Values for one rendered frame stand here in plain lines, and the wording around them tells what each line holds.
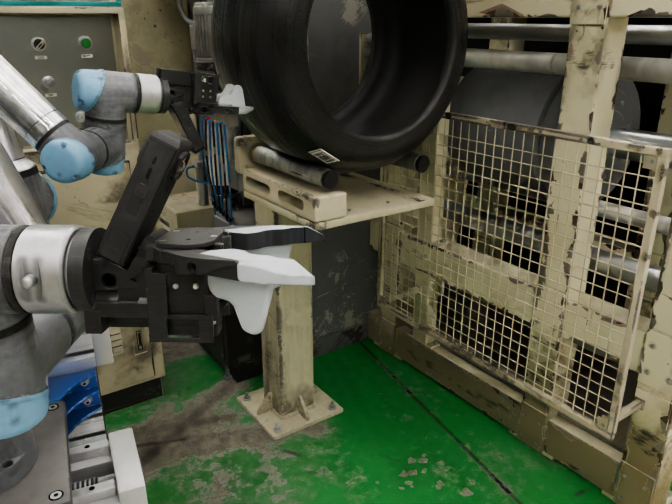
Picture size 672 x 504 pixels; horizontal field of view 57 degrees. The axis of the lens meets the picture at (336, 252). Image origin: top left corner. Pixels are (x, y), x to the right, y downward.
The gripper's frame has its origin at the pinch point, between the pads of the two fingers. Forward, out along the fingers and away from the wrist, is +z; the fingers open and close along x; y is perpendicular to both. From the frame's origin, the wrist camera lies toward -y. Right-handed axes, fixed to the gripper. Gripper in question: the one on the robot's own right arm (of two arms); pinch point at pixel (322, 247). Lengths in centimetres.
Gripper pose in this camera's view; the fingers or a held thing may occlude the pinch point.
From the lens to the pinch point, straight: 50.8
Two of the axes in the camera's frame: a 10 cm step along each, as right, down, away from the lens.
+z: 10.0, 0.1, -0.2
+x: -0.2, 2.3, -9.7
